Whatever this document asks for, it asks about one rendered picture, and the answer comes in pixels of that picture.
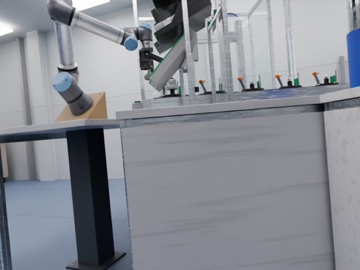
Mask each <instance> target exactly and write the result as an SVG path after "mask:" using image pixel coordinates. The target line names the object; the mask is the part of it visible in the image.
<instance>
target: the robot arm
mask: <svg viewBox="0 0 360 270"><path fill-rule="evenodd" d="M46 10H47V12H48V14H49V15H50V19H51V20H52V21H54V25H55V33H56V41H57V49H58V56H59V63H58V64H57V69H58V74H57V75H56V76H55V77H54V79H53V80H52V86H53V87H54V89H55V90H56V91H57V92H58V93H59V94H60V96H61V97H62V98H63V99H64V100H65V101H66V103H67V104H68V106H69V108H70V111H71V113H72V114H73V115H75V116H78V115H81V114H83V113H85V112H86V111H88V110H89V109H90V108H91V106H92V105H93V103H94V101H93V99H92V98H91V97H90V96H88V95H87V94H85V93H84V92H83V91H82V90H81V88H80V87H79V86H78V78H79V70H78V65H77V63H76V62H75V61H74V53H73V43H72V32H71V26H76V27H79V28H81V29H83V30H86V31H88V32H90V33H93V34H95V35H98V36H100V37H102V38H105V39H107V40H110V41H112V42H115V43H117V44H120V45H122V46H124V47H125V48H126V49H127V50H128V51H134V50H136V49H137V47H138V41H139V40H140V45H141V50H139V60H140V61H139V62H140V63H139V64H140V69H141V71H142V70H144V71H146V70H147V74H146V75H144V79H145V80H149V81H151V80H150V79H149V78H148V77H149V75H150V74H151V73H152V72H153V71H154V62H153V61H154V60H155V61H157V62H159V63H160V62H161V61H162V60H163V58H162V57H160V56H157V55H155V54H153V37H152V27H151V24H149V23H147V22H144V23H141V24H139V27H121V28H119V29H118V28H116V27H114V26H111V25H108V24H106V23H105V22H102V21H99V20H97V19H95V18H93V17H90V16H88V15H86V14H84V13H81V12H79V11H78V10H77V8H75V7H73V3H72V0H47V2H46Z"/></svg>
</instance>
